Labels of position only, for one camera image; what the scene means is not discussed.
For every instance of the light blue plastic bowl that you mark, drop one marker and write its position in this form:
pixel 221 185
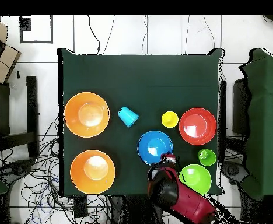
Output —
pixel 154 145

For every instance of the red plastic bowl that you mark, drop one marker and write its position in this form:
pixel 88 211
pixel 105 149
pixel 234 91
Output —
pixel 197 126

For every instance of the light blue plastic cup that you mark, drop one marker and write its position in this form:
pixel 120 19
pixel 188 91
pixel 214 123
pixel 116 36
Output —
pixel 128 116

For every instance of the orange plastic bowl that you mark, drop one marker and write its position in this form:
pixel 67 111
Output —
pixel 87 114
pixel 89 182

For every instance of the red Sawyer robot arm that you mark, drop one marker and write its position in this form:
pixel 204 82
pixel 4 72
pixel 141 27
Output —
pixel 185 200

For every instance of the green plastic bowl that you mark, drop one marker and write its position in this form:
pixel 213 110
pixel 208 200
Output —
pixel 197 178

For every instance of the green plastic cup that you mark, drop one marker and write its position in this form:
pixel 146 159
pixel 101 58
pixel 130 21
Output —
pixel 207 157

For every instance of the yellow plastic cup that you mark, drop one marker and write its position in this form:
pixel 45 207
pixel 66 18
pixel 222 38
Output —
pixel 169 119

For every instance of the black equipment base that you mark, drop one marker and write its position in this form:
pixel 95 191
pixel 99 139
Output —
pixel 233 171
pixel 17 169

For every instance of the dark green tablecloth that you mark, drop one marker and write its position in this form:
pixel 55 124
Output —
pixel 138 81

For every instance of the black box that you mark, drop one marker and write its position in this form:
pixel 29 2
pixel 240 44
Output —
pixel 240 107

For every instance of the black power adapter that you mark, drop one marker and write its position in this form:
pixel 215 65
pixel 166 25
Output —
pixel 80 206

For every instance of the black stand frame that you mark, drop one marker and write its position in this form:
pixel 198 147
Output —
pixel 32 105

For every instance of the black square floor frame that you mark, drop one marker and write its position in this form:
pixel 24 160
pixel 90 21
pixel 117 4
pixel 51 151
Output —
pixel 21 30

